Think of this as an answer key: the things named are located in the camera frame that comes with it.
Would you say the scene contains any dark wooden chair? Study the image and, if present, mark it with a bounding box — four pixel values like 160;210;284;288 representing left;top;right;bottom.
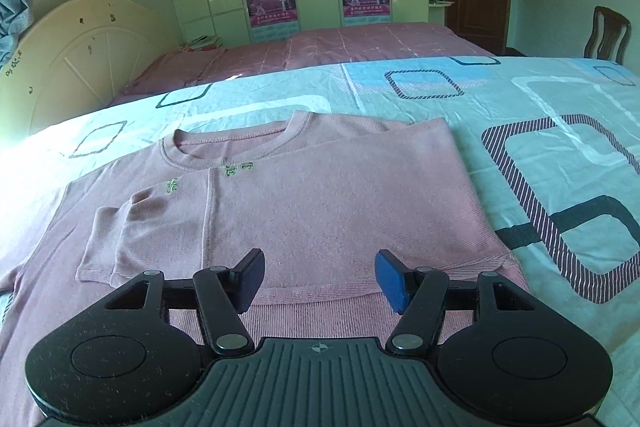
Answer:
583;5;632;60

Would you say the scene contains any pink knit sweater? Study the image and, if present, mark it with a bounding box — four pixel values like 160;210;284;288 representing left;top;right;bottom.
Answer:
0;109;531;425

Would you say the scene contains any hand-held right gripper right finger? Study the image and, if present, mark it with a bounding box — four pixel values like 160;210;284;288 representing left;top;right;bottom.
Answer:
374;249;536;355

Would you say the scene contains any patterned light blue bedsheet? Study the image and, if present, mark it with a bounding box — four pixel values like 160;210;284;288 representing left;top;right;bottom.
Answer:
0;54;640;427

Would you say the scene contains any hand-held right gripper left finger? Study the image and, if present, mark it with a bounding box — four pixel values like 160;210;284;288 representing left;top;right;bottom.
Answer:
102;248;266;355

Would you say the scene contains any cream round headboard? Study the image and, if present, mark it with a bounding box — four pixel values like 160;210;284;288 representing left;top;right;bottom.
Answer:
0;0;182;135

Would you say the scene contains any pink bedspread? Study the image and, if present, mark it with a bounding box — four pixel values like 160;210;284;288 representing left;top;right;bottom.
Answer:
109;22;497;108

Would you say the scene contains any stack of books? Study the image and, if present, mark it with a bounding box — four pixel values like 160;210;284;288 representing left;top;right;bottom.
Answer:
181;34;224;54

